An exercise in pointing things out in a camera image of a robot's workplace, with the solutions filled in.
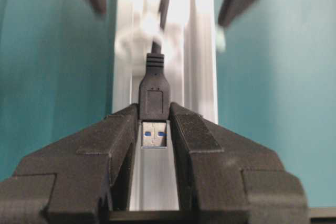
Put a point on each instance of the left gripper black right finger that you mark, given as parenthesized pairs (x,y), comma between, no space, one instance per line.
(227,178)

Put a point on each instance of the aluminium extrusion rail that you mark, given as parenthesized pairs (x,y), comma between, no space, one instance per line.
(164,52)

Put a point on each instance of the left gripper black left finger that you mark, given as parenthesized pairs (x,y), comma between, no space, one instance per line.
(78,179)

